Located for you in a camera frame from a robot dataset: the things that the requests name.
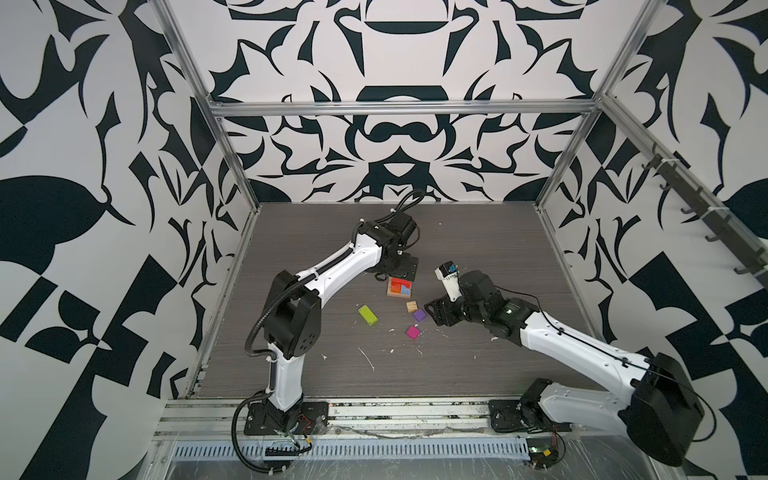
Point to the aluminium cage frame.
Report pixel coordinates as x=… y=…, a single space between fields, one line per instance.
x=522 y=121

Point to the grey wall hook rack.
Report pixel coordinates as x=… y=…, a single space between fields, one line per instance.
x=701 y=204

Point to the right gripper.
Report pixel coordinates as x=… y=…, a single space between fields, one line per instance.
x=445 y=304

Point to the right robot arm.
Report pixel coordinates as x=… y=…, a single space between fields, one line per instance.
x=648 y=399

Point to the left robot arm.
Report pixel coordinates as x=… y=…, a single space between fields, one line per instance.
x=290 y=322

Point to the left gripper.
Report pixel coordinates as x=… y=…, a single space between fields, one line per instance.
x=406 y=270

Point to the white slotted cable duct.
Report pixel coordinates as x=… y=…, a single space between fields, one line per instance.
x=515 y=449

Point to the green lit controller board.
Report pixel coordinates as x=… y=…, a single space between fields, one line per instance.
x=544 y=453

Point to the green wood block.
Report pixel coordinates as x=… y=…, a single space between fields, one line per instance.
x=368 y=315

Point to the aluminium mounting rail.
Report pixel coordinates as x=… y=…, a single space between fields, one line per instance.
x=384 y=418

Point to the magenta wood block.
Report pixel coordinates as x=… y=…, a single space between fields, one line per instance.
x=413 y=332

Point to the purple wood cube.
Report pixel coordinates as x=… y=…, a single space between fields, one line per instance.
x=419 y=315

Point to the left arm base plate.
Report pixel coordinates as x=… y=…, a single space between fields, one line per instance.
x=263 y=418

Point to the red arch wood block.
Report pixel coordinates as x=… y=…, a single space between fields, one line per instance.
x=402 y=282

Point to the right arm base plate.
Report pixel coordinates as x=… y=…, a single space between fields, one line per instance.
x=512 y=416

